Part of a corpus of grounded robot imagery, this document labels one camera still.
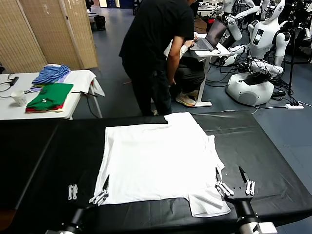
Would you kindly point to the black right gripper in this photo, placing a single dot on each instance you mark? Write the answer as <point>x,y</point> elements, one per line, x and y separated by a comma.
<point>240,195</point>

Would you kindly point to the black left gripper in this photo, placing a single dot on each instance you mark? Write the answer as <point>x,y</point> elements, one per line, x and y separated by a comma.
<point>81,212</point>

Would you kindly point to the white t-shirt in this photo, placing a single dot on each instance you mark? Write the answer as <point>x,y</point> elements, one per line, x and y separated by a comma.
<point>156,158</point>

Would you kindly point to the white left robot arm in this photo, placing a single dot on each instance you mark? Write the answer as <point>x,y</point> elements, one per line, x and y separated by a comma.
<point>68,228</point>

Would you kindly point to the black table cover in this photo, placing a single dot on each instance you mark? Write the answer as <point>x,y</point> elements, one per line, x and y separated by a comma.
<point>243,146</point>

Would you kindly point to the red garment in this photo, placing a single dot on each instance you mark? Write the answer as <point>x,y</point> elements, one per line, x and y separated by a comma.
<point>41,110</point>

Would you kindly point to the white power strip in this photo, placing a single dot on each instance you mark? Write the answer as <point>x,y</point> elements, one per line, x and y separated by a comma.
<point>295,106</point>

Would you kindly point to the green t-shirt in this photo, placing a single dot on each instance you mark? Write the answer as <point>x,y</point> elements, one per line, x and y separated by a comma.
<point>53,93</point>

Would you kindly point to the white draped cloth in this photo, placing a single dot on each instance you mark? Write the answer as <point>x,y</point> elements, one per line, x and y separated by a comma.
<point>80,80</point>

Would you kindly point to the white folding table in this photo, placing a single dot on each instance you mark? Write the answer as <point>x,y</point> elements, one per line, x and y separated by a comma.
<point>9,109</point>

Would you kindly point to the white paper cup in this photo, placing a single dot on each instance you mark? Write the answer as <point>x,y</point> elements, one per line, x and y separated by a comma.
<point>20,98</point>

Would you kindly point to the purple garment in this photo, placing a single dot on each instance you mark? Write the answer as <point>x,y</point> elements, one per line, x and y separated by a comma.
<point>35,89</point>

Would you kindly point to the small white desk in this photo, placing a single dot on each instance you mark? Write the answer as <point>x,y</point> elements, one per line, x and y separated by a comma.
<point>207,73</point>

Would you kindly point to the seated person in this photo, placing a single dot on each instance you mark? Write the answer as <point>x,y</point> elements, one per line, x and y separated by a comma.
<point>192,75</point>

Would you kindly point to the blue striped garment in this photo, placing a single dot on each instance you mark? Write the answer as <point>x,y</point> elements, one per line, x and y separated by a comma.
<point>52,73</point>

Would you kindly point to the black power adapter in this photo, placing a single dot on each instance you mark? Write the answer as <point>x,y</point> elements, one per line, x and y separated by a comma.
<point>14,80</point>

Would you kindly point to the black tripod stand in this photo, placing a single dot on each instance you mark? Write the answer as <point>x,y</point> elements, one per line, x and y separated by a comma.
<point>291,61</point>

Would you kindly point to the white humanoid robot with base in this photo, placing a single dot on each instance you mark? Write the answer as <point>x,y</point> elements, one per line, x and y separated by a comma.
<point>263,36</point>

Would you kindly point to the grey laptop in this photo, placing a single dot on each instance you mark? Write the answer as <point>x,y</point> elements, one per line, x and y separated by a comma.
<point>214,31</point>

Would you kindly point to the bamboo folding screen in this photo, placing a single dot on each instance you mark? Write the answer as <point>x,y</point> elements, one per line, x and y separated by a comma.
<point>48,31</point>

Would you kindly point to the standing person in black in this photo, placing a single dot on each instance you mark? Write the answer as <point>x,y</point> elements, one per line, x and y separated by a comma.
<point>156,36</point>

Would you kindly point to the black trash bin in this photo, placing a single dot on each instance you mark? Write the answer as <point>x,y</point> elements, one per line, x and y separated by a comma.
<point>100,23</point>

